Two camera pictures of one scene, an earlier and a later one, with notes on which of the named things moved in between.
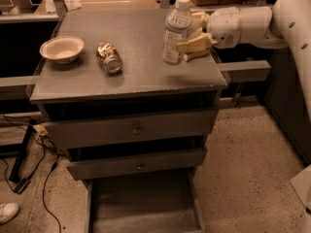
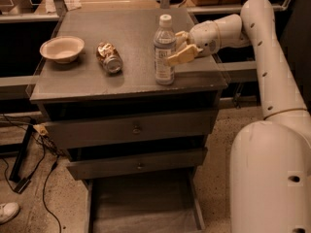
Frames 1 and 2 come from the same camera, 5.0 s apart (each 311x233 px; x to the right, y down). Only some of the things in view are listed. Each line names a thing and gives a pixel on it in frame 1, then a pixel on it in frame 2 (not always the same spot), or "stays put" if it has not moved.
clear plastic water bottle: x=178 y=25 → x=164 y=44
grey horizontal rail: x=246 y=71 stays put
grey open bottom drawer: x=166 y=203 stays put
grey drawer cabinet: x=136 y=128 stays put
